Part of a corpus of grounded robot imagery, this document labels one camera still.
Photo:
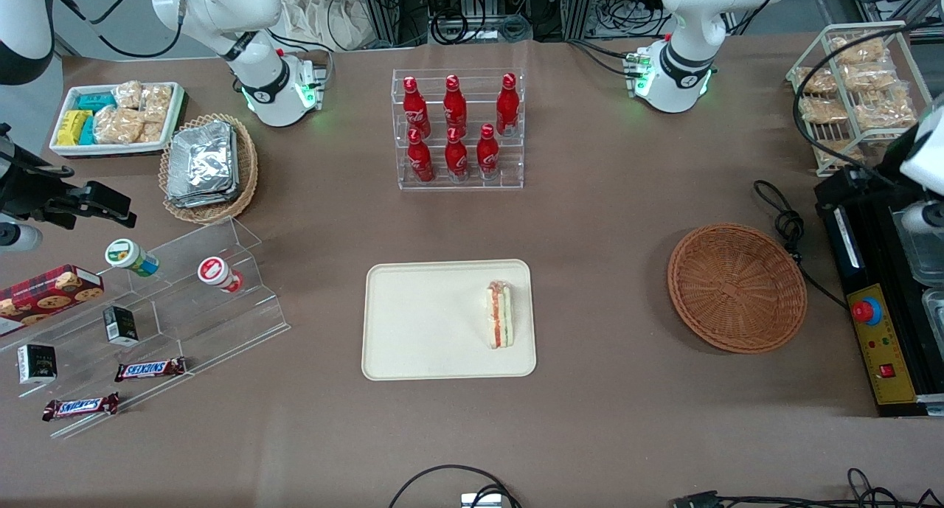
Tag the green-lidded cup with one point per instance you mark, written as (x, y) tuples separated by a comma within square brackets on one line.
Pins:
[(122, 254)]

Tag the teal snack pack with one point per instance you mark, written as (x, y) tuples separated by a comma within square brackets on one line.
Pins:
[(96, 101), (88, 130)]

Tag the bagged tan snack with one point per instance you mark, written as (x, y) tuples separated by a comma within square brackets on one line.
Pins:
[(157, 100), (824, 110), (859, 49), (870, 76), (116, 126), (816, 81), (129, 94), (151, 132), (833, 152), (881, 111)]

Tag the red plaid cookie box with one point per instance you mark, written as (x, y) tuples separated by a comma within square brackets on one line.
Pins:
[(44, 294)]

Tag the oval tan wicker basket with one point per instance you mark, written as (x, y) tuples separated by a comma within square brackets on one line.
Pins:
[(247, 176)]

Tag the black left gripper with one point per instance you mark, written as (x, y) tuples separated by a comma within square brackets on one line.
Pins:
[(843, 186)]

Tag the red-lidded cup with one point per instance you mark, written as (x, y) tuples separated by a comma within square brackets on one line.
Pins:
[(212, 270)]

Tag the small black box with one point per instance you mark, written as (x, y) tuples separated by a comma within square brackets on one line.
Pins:
[(119, 325), (37, 364)]

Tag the beige cloth bag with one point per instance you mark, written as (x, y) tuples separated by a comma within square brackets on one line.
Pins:
[(324, 18)]

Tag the cream plastic tray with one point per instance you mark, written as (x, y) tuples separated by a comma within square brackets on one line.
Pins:
[(428, 324)]

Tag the aluminium frame post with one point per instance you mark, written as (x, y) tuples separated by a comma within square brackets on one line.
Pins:
[(579, 7), (383, 7)]

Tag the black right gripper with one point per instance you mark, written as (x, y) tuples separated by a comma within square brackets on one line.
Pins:
[(29, 193)]

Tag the red emergency stop button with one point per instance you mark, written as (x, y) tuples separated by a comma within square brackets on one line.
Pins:
[(867, 312)]

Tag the Snickers chocolate bar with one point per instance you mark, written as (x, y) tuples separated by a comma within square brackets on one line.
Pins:
[(150, 369), (80, 406)]

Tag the small silver device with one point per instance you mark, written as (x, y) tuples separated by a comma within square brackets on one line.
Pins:
[(481, 501)]

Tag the white rectangular snack tray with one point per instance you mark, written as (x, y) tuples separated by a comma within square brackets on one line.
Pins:
[(63, 150)]

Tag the red cola bottle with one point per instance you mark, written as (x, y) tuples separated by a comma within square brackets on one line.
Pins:
[(456, 158), (455, 106), (507, 106), (420, 161), (487, 154), (414, 110)]

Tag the round brown wicker basket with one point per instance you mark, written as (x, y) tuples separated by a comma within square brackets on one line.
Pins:
[(737, 287)]

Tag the clear acrylic bottle rack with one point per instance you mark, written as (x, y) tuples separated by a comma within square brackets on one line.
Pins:
[(472, 180)]

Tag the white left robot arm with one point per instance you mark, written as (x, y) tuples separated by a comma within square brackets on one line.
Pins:
[(686, 21)]

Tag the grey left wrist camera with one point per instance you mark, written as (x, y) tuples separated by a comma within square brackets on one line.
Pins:
[(922, 217)]

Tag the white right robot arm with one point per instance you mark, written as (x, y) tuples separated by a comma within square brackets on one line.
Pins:
[(221, 7)]

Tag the clear acrylic stepped shelf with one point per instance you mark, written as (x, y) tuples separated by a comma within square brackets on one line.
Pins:
[(192, 324)]

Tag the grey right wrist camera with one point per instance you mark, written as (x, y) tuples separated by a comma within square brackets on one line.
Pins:
[(18, 237)]

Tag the yellow snack pack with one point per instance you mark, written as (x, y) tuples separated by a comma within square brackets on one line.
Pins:
[(70, 128)]

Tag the silver foil packet stack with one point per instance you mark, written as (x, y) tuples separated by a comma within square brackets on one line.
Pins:
[(203, 165)]

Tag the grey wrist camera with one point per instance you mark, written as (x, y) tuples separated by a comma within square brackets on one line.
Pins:
[(18, 237), (922, 217)]

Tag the clear plastic container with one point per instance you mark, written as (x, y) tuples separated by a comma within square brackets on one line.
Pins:
[(935, 312), (922, 257)]

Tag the black machine with yellow panel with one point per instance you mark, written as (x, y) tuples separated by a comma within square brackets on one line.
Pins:
[(889, 353)]

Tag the triangular sandwich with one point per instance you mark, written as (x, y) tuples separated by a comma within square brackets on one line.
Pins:
[(499, 316)]

